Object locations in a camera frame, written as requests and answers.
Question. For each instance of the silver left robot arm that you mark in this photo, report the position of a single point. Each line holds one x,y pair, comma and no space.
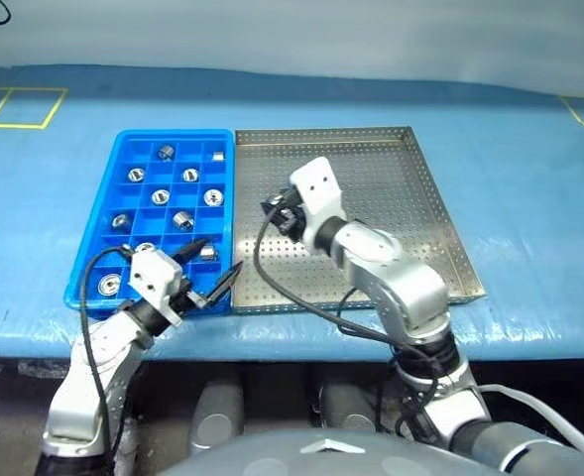
93,377

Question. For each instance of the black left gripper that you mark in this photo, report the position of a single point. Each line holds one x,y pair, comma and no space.
185,297

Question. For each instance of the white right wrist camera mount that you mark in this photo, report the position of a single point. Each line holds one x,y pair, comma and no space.
318,191

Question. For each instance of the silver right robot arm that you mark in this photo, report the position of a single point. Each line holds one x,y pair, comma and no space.
400,282

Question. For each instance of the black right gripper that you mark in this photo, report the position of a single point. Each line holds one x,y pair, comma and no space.
292,218

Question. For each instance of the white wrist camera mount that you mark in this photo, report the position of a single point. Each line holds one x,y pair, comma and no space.
155,277
318,191

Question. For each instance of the grey rounded cylinder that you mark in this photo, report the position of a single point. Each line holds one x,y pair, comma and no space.
217,421
346,406

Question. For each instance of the blue plastic table cover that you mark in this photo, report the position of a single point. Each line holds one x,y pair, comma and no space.
519,198

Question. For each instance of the perforated metal tray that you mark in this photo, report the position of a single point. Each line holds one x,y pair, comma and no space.
395,188

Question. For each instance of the grey robot torso dome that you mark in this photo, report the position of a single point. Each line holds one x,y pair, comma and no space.
321,461

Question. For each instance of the blue compartment tray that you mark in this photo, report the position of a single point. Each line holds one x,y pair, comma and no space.
150,220

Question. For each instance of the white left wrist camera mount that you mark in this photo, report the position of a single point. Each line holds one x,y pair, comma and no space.
155,277

